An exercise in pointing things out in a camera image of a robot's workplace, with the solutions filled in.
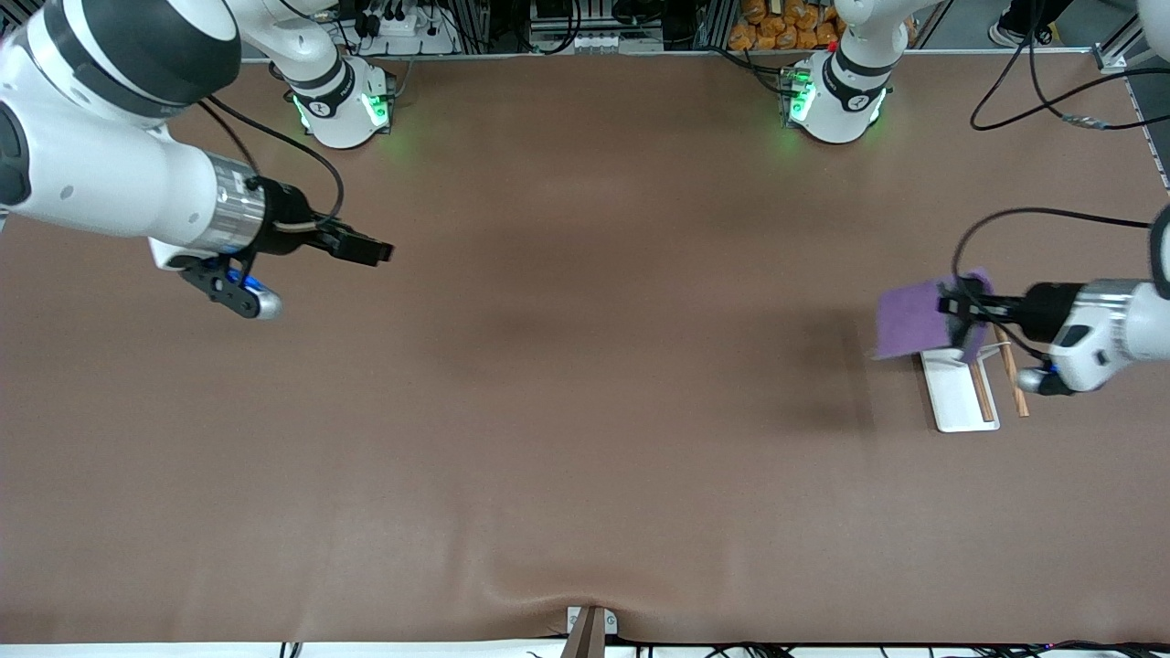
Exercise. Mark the metal bracket with brown post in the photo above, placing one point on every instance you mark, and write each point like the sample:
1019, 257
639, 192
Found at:
590, 631

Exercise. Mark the brown table cover mat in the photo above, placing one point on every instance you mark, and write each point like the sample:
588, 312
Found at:
585, 411

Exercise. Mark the aluminium frame post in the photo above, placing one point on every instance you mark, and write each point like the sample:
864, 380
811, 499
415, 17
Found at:
1120, 50

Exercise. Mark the white rack with wooden rods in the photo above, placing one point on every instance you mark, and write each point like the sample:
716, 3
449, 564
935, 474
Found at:
955, 402

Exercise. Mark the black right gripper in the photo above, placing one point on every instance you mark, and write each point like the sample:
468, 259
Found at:
285, 220

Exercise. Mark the pile of orange items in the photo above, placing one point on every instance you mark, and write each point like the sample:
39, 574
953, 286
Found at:
777, 27

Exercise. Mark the person's leg with sneaker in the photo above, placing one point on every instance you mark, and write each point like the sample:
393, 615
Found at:
1019, 37

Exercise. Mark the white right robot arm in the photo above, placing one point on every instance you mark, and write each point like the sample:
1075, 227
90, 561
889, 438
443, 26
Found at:
91, 174

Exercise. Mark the white power strip with plugs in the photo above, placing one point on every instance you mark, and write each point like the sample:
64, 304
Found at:
402, 27

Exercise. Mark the white multi-socket strip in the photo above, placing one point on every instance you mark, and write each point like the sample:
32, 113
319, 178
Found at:
608, 42

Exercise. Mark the purple and grey towel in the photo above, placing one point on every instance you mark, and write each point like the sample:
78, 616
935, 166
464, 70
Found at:
905, 320

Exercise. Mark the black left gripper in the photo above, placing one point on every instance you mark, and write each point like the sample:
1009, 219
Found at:
1047, 309

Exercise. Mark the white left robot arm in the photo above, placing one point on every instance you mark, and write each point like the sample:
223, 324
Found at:
845, 100

